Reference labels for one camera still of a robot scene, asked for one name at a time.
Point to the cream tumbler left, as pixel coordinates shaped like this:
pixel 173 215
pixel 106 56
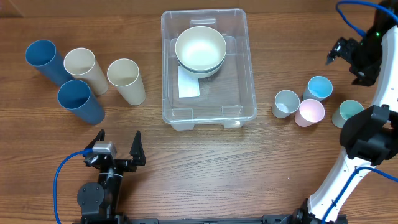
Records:
pixel 81 63

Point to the dark blue tumbler front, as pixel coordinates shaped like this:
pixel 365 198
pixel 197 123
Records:
pixel 77 97

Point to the teal small cup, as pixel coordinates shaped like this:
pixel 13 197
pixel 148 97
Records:
pixel 346 110

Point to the grey small cup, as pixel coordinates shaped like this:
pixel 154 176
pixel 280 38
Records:
pixel 286 102

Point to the light blue small cup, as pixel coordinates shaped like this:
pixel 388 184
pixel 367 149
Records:
pixel 318 88

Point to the white label in bin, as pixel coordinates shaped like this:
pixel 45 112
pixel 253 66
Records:
pixel 188 85

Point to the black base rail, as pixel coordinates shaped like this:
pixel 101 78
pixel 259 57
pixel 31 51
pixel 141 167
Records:
pixel 265 219

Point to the cream tumbler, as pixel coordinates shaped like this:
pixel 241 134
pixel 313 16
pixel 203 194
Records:
pixel 81 63
pixel 125 75

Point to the pink small cup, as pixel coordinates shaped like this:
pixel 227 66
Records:
pixel 310 112

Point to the clear plastic storage bin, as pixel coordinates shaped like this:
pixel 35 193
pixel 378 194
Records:
pixel 227 97

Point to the dark blue bowl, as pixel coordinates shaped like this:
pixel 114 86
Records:
pixel 199 70

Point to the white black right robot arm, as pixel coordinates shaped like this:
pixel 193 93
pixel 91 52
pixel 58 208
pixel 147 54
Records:
pixel 369 137

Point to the cream tumbler centre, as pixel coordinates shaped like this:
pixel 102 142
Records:
pixel 125 75

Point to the dark blue tumbler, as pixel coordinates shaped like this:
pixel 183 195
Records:
pixel 77 97
pixel 44 56

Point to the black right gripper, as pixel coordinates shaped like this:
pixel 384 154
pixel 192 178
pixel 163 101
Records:
pixel 346 49

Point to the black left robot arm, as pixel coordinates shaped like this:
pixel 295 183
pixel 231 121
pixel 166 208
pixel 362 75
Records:
pixel 99 200

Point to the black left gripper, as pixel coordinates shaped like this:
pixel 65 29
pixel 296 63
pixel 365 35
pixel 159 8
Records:
pixel 137 153

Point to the dark blue tumbler far left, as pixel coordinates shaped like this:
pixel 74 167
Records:
pixel 44 56

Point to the cream bowl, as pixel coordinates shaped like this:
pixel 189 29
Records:
pixel 200 47
pixel 201 74

